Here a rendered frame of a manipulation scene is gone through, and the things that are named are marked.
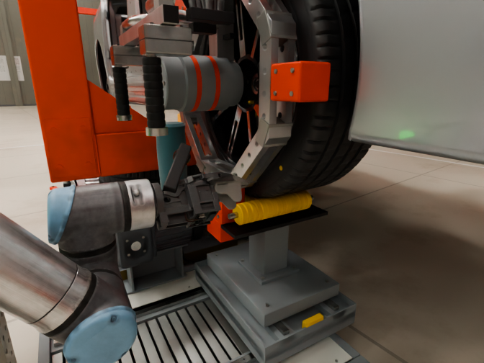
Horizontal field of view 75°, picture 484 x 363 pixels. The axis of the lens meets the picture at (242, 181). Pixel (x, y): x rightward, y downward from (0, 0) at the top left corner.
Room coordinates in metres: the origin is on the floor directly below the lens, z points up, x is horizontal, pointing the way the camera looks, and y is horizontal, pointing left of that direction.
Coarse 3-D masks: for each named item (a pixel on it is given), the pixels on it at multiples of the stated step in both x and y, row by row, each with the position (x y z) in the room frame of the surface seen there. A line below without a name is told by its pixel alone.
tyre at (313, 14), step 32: (288, 0) 0.74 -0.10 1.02; (320, 0) 0.68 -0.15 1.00; (352, 0) 0.74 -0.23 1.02; (320, 32) 0.66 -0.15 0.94; (352, 32) 0.70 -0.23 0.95; (352, 64) 0.69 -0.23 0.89; (352, 96) 0.70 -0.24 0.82; (320, 128) 0.67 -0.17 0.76; (224, 160) 1.01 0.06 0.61; (288, 160) 0.72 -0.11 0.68; (320, 160) 0.72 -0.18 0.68; (352, 160) 0.79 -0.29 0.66; (256, 192) 0.84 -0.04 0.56; (288, 192) 0.82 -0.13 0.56
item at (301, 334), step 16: (208, 272) 1.07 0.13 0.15; (208, 288) 1.00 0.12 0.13; (224, 288) 0.97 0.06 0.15; (224, 304) 0.89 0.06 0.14; (240, 304) 0.89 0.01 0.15; (320, 304) 0.86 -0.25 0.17; (336, 304) 0.84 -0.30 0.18; (352, 304) 0.86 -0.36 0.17; (240, 320) 0.80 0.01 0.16; (256, 320) 0.81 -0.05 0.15; (288, 320) 0.81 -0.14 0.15; (304, 320) 0.77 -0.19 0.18; (320, 320) 0.78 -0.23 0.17; (336, 320) 0.82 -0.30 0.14; (352, 320) 0.86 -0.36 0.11; (240, 336) 0.80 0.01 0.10; (256, 336) 0.72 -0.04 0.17; (272, 336) 0.74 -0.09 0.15; (288, 336) 0.72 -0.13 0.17; (304, 336) 0.75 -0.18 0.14; (320, 336) 0.78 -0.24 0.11; (256, 352) 0.72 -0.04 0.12; (272, 352) 0.69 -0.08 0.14; (288, 352) 0.72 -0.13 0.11
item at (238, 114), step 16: (240, 0) 0.96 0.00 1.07; (240, 16) 0.97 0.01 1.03; (240, 32) 0.96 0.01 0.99; (256, 32) 0.89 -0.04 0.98; (208, 48) 1.11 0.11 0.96; (240, 48) 0.96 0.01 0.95; (256, 48) 0.89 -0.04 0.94; (240, 64) 0.97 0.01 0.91; (256, 64) 0.89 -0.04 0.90; (256, 96) 0.89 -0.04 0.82; (208, 112) 1.12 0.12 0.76; (224, 112) 1.07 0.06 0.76; (240, 112) 0.96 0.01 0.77; (256, 112) 0.88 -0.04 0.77; (224, 128) 1.11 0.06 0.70; (240, 128) 0.98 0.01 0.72; (256, 128) 1.17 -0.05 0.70; (224, 144) 1.05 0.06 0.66; (240, 144) 1.08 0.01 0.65; (272, 160) 0.78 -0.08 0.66
